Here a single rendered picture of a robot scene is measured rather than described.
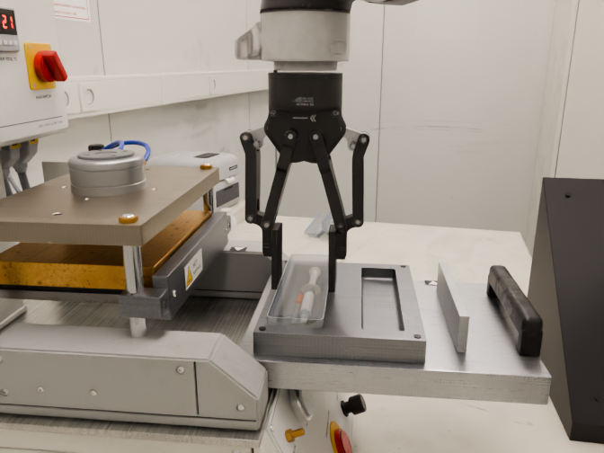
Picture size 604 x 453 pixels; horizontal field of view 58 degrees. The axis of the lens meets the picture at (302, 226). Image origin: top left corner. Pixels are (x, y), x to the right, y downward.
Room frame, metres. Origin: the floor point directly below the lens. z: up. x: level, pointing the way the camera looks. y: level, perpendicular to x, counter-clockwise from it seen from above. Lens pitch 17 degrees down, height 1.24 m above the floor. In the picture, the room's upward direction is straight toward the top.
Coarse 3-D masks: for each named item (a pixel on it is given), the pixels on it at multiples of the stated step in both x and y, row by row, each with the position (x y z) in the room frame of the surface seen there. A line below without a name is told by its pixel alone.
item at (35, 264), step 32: (192, 224) 0.62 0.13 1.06; (0, 256) 0.51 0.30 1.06; (32, 256) 0.51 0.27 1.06; (64, 256) 0.51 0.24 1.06; (96, 256) 0.51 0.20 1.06; (160, 256) 0.51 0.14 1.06; (0, 288) 0.50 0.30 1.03; (32, 288) 0.50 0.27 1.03; (64, 288) 0.49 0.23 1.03; (96, 288) 0.49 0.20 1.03
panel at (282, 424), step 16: (288, 400) 0.49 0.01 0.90; (320, 400) 0.58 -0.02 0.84; (336, 400) 0.63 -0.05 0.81; (272, 416) 0.44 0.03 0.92; (288, 416) 0.47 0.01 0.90; (320, 416) 0.55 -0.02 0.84; (336, 416) 0.60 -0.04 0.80; (352, 416) 0.67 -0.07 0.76; (272, 432) 0.42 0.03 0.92; (288, 432) 0.45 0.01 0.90; (304, 432) 0.45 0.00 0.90; (320, 432) 0.53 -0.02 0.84; (352, 432) 0.63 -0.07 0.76; (288, 448) 0.44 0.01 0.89; (304, 448) 0.47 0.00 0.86; (320, 448) 0.51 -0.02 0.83
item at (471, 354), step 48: (432, 288) 0.64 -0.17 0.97; (480, 288) 0.64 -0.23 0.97; (432, 336) 0.51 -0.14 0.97; (480, 336) 0.51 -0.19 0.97; (288, 384) 0.46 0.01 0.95; (336, 384) 0.45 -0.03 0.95; (384, 384) 0.45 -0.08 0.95; (432, 384) 0.44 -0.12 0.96; (480, 384) 0.44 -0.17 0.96; (528, 384) 0.43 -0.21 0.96
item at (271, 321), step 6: (270, 306) 0.50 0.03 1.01; (324, 306) 0.50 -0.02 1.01; (324, 312) 0.49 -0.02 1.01; (270, 318) 0.48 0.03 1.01; (276, 318) 0.48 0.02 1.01; (282, 318) 0.48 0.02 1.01; (288, 318) 0.48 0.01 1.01; (294, 318) 0.48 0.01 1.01; (300, 318) 0.48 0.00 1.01; (270, 324) 0.48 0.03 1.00; (276, 324) 0.48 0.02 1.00; (282, 324) 0.48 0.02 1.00; (288, 324) 0.48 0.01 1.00; (294, 324) 0.47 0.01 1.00; (300, 324) 0.47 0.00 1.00; (306, 324) 0.47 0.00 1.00; (312, 324) 0.47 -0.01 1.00; (318, 324) 0.47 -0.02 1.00
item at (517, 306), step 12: (492, 276) 0.60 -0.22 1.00; (504, 276) 0.58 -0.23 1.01; (492, 288) 0.61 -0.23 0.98; (504, 288) 0.55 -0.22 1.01; (516, 288) 0.54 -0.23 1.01; (504, 300) 0.54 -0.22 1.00; (516, 300) 0.51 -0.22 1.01; (528, 300) 0.52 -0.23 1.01; (516, 312) 0.49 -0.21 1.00; (528, 312) 0.48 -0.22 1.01; (516, 324) 0.49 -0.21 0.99; (528, 324) 0.47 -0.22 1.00; (540, 324) 0.47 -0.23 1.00; (528, 336) 0.47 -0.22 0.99; (540, 336) 0.47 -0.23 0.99; (528, 348) 0.47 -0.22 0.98; (540, 348) 0.47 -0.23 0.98
